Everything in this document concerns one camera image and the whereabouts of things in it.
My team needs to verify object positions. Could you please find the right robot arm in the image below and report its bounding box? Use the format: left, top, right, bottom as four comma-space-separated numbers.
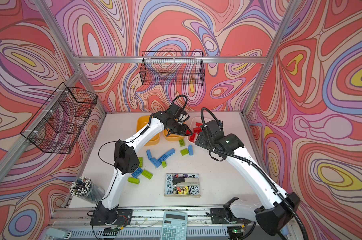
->
195, 107, 309, 240

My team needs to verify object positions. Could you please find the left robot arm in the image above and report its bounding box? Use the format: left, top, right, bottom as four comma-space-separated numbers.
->
90, 95, 192, 226

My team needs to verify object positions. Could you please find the right yellow plastic bin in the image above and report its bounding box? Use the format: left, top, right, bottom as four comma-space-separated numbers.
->
163, 127, 185, 142

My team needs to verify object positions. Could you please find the yellow plastic bin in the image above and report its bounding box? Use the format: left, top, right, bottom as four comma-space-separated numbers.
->
163, 127, 185, 142
134, 116, 164, 146

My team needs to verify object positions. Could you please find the green square lego brick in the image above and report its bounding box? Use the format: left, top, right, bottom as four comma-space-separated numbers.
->
179, 140, 186, 147

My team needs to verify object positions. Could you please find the white plastic bin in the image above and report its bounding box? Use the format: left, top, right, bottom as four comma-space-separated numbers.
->
188, 117, 203, 145

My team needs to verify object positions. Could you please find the left yellow plastic bin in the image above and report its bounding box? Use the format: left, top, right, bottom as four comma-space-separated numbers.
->
134, 116, 164, 146

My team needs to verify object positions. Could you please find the long blue lego brick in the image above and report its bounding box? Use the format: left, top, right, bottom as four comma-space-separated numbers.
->
165, 149, 175, 157

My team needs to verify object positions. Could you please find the paperback book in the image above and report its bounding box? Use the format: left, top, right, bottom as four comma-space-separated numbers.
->
164, 173, 201, 198

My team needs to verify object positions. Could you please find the teal calculator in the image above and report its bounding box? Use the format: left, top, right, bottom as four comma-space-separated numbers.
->
160, 211, 188, 240

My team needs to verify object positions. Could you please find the cup of pens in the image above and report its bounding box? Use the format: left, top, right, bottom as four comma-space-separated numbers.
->
69, 176, 105, 204

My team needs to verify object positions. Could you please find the white device at front left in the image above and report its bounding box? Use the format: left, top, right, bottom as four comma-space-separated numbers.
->
43, 228, 72, 240

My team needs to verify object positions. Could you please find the back black wire basket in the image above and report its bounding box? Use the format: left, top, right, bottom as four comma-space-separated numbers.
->
139, 50, 206, 86

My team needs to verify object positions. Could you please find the black wire basket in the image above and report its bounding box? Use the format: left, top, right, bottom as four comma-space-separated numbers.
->
139, 50, 206, 86
20, 83, 98, 154

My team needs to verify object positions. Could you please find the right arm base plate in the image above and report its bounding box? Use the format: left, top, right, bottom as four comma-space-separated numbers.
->
206, 208, 252, 226

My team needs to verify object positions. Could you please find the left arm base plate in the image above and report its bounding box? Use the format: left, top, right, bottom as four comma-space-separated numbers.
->
87, 209, 133, 227

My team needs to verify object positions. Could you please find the left black wire basket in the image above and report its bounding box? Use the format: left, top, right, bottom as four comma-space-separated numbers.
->
20, 83, 98, 154

